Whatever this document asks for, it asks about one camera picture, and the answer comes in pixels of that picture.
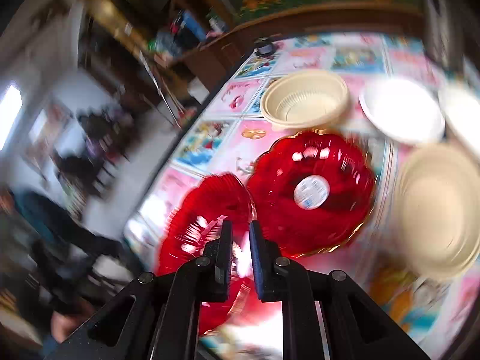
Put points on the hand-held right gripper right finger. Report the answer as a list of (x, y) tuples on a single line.
[(258, 270)]

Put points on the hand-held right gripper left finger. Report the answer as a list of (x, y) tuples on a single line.
[(221, 266)]

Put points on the red heart-shaped plate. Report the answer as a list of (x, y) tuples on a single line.
[(210, 202)]

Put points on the red scalloped plate gold rim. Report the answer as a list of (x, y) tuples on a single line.
[(337, 210)]

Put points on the beige bowl with strainer insert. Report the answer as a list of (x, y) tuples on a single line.
[(303, 101)]

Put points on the plain beige bowl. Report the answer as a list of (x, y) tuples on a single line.
[(438, 210)]

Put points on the white foam plate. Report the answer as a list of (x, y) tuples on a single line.
[(463, 116), (401, 110)]

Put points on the printed fruit tablecloth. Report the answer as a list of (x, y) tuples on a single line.
[(240, 97)]

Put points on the person's leg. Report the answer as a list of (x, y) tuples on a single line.
[(48, 217)]

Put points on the metal rod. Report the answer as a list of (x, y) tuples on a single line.
[(165, 90)]

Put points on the small black device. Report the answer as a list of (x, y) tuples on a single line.
[(264, 47)]

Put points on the wooden shelf cabinet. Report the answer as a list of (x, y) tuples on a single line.
[(112, 45)]

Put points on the framed wall picture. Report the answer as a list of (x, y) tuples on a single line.
[(48, 131)]

